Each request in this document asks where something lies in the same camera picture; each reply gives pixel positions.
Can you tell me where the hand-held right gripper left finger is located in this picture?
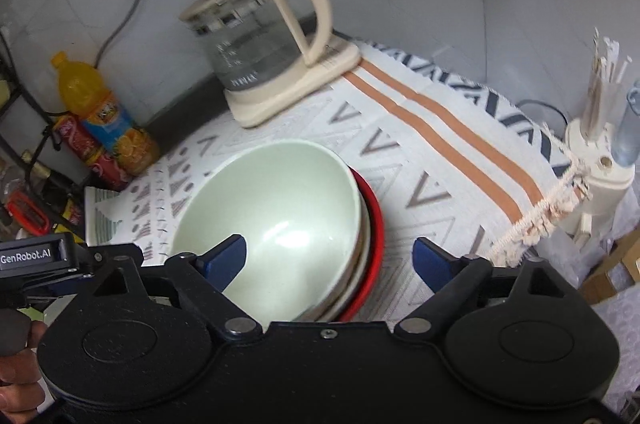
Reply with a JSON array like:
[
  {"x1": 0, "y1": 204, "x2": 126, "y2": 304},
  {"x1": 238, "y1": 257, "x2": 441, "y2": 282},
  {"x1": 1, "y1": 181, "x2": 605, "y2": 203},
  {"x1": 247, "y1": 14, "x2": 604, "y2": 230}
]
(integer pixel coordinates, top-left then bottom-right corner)
[{"x1": 92, "y1": 234, "x2": 261, "y2": 338}]

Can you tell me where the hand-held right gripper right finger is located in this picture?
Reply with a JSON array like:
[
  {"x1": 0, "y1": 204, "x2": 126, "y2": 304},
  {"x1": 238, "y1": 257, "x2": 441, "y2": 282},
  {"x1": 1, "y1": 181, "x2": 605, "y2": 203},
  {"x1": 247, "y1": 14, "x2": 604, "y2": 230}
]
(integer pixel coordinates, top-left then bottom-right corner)
[{"x1": 395, "y1": 237, "x2": 577, "y2": 336}]

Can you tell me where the red bowl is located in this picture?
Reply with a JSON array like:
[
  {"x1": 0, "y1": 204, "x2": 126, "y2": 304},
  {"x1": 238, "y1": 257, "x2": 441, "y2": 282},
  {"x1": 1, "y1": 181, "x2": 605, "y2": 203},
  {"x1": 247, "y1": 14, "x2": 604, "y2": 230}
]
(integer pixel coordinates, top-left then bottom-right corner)
[{"x1": 336, "y1": 165, "x2": 386, "y2": 323}]

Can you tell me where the beige bowl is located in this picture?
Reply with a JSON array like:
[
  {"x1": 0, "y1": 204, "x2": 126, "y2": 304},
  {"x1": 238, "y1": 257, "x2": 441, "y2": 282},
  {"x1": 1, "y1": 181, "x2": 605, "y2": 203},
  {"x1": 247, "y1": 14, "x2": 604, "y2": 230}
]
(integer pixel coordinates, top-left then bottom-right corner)
[{"x1": 300, "y1": 184, "x2": 372, "y2": 322}]

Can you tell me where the pale green bowl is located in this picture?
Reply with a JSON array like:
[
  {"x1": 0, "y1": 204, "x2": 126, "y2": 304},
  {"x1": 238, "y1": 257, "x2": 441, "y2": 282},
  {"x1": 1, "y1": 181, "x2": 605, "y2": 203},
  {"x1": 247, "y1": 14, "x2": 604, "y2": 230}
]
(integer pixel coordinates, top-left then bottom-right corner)
[{"x1": 170, "y1": 140, "x2": 362, "y2": 320}]

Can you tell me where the person's left hand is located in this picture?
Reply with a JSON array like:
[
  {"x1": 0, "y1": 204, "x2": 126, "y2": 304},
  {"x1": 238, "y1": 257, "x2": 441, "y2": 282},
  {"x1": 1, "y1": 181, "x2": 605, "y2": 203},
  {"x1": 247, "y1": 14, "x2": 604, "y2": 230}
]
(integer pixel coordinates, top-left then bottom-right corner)
[{"x1": 0, "y1": 322, "x2": 57, "y2": 424}]

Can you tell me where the red plastic tool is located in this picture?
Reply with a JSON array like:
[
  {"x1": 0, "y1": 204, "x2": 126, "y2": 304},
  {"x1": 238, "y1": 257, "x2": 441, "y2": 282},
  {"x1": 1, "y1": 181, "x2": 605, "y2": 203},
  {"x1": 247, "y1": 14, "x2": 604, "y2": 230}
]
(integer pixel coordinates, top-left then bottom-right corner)
[{"x1": 6, "y1": 189, "x2": 52, "y2": 236}]

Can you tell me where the green striped white plate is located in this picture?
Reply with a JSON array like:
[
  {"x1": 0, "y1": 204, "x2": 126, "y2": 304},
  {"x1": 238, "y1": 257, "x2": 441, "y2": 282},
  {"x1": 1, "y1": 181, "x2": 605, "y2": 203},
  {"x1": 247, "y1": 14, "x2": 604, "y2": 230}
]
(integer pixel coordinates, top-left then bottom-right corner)
[{"x1": 83, "y1": 186, "x2": 124, "y2": 248}]

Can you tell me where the patterned white tablecloth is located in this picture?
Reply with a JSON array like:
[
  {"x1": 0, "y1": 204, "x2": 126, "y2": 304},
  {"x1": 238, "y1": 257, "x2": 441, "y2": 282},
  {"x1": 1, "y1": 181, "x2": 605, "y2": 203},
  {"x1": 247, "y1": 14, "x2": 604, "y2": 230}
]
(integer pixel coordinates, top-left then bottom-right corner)
[{"x1": 84, "y1": 35, "x2": 594, "y2": 323}]

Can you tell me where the red snack can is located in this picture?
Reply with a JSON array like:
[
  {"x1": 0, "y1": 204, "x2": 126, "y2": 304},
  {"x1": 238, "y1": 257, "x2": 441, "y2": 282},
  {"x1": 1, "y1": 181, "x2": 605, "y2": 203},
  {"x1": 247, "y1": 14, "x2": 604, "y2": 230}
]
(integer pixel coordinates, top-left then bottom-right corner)
[{"x1": 52, "y1": 114, "x2": 135, "y2": 193}]

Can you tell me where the beige kettle base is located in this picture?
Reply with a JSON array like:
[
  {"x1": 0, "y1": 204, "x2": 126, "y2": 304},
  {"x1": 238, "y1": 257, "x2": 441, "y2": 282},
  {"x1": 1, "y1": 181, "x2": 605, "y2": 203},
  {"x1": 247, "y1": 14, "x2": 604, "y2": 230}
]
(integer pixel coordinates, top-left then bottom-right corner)
[{"x1": 223, "y1": 35, "x2": 362, "y2": 129}]

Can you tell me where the orange juice bottle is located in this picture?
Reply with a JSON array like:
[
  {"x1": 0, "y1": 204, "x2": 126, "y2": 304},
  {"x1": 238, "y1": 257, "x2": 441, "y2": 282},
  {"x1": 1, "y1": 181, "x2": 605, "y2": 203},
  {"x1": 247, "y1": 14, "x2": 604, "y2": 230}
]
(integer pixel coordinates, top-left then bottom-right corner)
[{"x1": 50, "y1": 50, "x2": 161, "y2": 178}]

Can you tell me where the black metal rack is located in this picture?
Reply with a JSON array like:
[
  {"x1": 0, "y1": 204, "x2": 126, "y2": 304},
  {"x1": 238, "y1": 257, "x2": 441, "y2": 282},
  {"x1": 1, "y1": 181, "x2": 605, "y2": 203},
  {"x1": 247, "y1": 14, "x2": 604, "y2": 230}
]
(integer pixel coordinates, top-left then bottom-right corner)
[{"x1": 0, "y1": 51, "x2": 87, "y2": 247}]

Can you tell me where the cardboard box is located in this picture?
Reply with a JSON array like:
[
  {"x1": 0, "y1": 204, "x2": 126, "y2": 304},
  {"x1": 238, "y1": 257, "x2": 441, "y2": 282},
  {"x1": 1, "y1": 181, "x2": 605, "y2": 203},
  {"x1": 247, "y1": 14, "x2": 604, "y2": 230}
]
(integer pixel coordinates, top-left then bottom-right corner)
[{"x1": 579, "y1": 228, "x2": 640, "y2": 306}]

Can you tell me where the white appliance with knob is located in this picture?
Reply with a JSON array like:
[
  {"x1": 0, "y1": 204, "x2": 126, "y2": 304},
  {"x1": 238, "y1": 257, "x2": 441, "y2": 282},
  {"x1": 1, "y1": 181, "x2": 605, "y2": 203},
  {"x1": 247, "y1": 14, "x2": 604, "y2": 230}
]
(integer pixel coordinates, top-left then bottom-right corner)
[{"x1": 564, "y1": 116, "x2": 637, "y2": 250}]

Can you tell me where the clear plastic sheet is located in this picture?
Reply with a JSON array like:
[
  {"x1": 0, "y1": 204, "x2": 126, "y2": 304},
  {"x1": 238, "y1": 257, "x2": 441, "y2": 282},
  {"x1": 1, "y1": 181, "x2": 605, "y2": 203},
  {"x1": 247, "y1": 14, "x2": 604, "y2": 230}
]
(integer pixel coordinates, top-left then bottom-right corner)
[{"x1": 545, "y1": 191, "x2": 640, "y2": 420}]

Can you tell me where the glass kettle with beige lid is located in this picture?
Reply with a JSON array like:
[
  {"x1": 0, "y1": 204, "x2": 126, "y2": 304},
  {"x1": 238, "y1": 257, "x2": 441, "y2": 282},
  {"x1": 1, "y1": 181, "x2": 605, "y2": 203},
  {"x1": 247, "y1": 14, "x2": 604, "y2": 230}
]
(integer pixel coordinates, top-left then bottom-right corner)
[{"x1": 180, "y1": 0, "x2": 334, "y2": 93}]

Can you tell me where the clear blue tube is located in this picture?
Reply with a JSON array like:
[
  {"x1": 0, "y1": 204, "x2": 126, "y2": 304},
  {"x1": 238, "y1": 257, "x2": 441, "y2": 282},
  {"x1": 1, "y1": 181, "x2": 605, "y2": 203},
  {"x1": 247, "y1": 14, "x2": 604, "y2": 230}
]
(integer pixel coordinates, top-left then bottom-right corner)
[{"x1": 612, "y1": 79, "x2": 640, "y2": 168}]

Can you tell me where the bundle of white sticks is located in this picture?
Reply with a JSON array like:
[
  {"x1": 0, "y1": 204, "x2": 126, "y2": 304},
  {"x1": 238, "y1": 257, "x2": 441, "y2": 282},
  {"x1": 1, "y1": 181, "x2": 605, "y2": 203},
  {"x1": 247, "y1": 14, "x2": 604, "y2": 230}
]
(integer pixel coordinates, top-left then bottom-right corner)
[{"x1": 584, "y1": 26, "x2": 634, "y2": 141}]

